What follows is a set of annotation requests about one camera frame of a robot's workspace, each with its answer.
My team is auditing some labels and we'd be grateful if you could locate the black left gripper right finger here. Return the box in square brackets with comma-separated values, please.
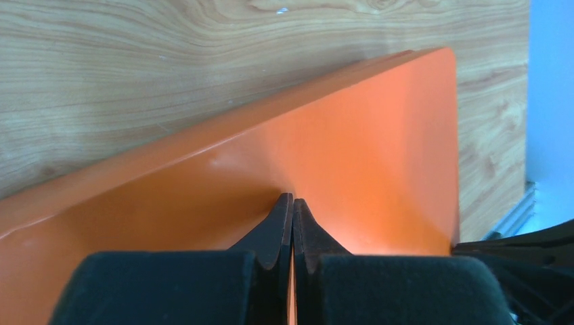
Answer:
[293, 199, 513, 324]

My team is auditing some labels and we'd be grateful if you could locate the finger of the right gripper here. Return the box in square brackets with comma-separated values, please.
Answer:
[453, 221, 573, 324]

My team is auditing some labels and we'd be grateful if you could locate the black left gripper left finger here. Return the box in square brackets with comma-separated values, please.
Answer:
[50, 193, 294, 324]

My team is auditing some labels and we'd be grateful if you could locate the orange box lid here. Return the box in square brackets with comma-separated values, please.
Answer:
[1, 47, 460, 324]

